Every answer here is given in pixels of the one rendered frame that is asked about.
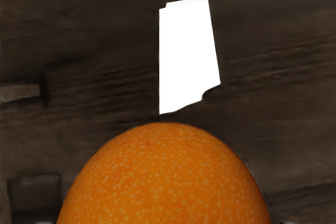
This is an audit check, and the white angular block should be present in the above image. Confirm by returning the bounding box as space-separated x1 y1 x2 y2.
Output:
159 0 222 115

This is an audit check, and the orange fruit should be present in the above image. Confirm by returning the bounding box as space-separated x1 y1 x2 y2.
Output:
56 122 273 224

